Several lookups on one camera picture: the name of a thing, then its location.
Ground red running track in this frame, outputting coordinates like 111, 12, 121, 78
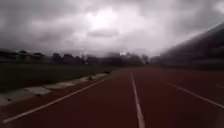
0, 66, 224, 128

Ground grass field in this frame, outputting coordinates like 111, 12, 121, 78
0, 64, 122, 94

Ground row of trees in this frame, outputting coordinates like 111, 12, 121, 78
0, 49, 151, 67

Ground grandstand building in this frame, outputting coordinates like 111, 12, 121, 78
149, 23, 224, 71

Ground grey concrete kerb strip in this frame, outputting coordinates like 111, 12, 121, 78
0, 71, 113, 108

